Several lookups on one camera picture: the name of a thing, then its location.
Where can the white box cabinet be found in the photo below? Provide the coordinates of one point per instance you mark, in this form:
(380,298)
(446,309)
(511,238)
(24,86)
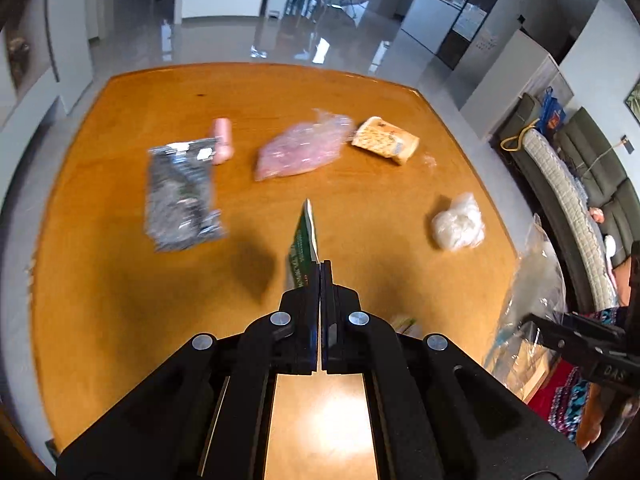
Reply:
(520,80)

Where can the grey foil packet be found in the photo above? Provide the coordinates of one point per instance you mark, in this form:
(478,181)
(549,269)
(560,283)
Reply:
(177,200)

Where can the white quilted throw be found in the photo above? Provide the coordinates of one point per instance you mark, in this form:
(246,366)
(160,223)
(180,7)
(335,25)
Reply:
(565,195)

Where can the dried flower bunch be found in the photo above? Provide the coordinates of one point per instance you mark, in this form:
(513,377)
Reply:
(17,55)

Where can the beige printed noodle packet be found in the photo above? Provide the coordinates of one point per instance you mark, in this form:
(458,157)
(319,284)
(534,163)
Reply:
(382,140)

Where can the framed wall picture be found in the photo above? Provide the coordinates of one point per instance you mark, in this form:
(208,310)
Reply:
(635,102)

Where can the person's patterned clothing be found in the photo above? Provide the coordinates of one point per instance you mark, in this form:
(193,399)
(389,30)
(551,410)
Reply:
(567,400)

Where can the dark green sofa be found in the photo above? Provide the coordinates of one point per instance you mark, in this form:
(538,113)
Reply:
(595,160)

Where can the small wall calendar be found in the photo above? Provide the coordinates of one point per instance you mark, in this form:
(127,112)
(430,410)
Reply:
(487,40)

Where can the white cabinet with open shelf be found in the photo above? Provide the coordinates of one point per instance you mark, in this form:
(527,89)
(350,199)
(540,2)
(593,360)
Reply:
(430,20)

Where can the white crumpled plastic bag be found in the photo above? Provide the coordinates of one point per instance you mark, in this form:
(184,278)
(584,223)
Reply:
(457,222)

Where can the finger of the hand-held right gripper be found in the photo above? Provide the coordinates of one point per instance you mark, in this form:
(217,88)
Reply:
(595,325)
(565,340)

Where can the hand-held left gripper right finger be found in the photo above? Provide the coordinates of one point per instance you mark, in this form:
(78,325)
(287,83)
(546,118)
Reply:
(335,310)

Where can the blue bag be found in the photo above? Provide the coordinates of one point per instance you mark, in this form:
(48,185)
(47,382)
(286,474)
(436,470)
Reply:
(552,115)

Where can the pink block toy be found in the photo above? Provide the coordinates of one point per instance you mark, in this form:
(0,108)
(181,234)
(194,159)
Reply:
(222,140)

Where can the clear printed plastic bag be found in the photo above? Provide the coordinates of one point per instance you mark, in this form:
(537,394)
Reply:
(295,152)

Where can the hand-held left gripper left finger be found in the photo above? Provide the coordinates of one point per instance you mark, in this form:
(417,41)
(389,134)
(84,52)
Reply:
(305,310)

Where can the large clear plastic bag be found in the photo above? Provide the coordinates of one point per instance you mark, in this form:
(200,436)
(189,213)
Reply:
(535,280)

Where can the wall switch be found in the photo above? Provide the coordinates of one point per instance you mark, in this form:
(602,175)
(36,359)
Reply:
(627,145)

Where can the green wrapper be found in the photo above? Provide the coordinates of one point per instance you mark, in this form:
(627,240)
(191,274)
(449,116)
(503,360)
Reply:
(302,245)

